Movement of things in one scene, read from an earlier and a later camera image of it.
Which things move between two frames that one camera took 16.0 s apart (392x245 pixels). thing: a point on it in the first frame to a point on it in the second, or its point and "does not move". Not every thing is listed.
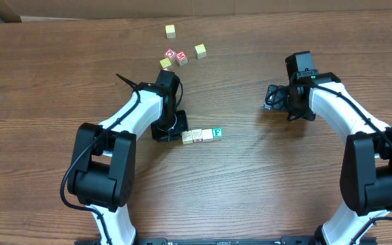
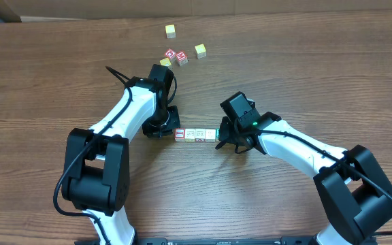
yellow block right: x=201 y=51 does not move
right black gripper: x=274 y=99 to x=226 y=135
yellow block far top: x=170 y=31 does not move
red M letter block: x=182 y=58 does not move
